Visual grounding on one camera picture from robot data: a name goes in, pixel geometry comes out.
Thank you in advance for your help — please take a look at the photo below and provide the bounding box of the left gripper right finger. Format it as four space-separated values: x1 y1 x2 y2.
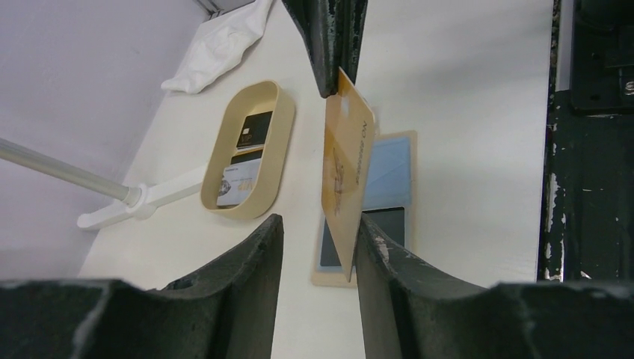
355 216 633 358

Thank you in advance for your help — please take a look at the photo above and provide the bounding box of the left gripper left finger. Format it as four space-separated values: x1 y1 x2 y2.
1 214 284 358

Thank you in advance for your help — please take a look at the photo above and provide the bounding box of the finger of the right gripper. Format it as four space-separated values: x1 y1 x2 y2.
282 0 369 99

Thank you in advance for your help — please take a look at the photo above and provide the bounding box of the gold card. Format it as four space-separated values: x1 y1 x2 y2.
321 69 375 282

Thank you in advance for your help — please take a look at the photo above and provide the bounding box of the beige card holder wallet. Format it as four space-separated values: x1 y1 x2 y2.
310 130 418 288

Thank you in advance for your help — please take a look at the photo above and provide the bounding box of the black VIP card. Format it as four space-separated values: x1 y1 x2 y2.
236 111 273 149

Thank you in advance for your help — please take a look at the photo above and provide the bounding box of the white card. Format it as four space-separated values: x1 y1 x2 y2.
216 159 261 207

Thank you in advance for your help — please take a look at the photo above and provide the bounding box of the beige oval tray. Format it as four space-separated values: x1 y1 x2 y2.
200 81 295 220

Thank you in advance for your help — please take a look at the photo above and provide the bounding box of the white cloth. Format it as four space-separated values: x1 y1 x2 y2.
161 1 272 94

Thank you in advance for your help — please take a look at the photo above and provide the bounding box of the right rack foot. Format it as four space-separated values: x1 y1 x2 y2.
77 165 206 230

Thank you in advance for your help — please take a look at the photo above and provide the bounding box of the right rack pole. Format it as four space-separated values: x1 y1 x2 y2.
1 138 143 206

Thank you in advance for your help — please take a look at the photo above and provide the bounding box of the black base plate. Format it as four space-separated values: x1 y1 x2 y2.
537 1 633 282

